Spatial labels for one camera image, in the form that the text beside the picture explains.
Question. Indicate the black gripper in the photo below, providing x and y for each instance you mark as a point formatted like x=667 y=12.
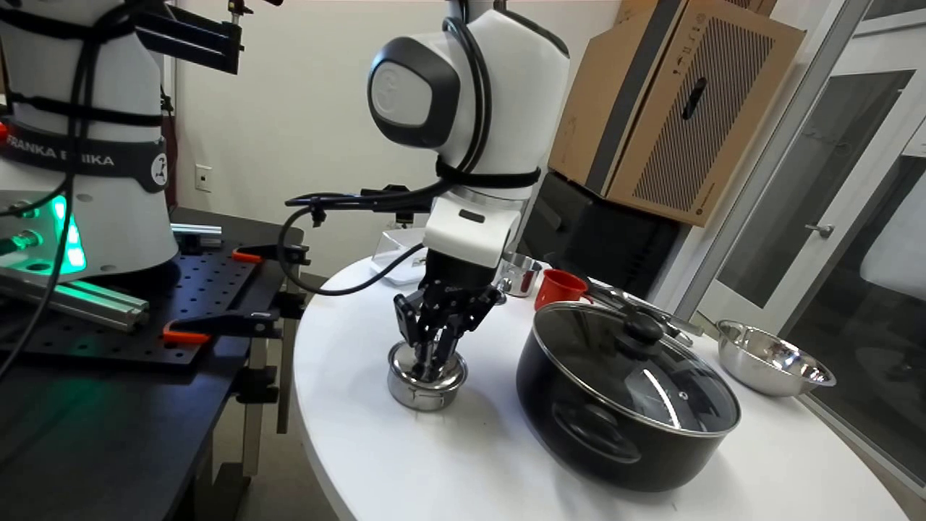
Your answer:
x=450 y=303

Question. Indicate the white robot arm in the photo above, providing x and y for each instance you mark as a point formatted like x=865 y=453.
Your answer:
x=88 y=170

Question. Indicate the small silver pot right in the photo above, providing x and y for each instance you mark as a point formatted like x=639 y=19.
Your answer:
x=421 y=384

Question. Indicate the glass lid with black knob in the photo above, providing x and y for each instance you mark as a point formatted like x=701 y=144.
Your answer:
x=629 y=362

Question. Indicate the large black cooking pot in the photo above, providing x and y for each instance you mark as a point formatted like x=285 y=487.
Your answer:
x=597 y=440

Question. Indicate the red cup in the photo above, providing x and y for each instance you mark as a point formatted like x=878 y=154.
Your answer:
x=560 y=286

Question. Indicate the large black equipment case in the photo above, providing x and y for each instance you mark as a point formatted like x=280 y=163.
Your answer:
x=574 y=229

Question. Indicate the cardboard box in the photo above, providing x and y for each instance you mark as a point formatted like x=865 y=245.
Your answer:
x=667 y=103

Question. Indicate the silver mixing bowl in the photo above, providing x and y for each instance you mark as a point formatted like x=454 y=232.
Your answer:
x=768 y=362

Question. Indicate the black breadboard workbench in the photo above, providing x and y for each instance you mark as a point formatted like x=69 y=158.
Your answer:
x=124 y=443

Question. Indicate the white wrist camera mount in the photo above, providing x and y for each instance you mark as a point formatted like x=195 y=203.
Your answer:
x=467 y=238

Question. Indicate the orange handled clamp far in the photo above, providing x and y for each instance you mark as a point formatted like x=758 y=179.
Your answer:
x=295 y=255

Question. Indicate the orange handled clamp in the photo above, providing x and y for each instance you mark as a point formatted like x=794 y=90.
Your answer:
x=295 y=255
x=205 y=328

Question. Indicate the orange handled clamp near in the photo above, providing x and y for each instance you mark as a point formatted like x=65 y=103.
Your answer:
x=205 y=328

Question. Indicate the glass door with handle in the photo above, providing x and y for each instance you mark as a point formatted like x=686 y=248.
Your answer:
x=833 y=251

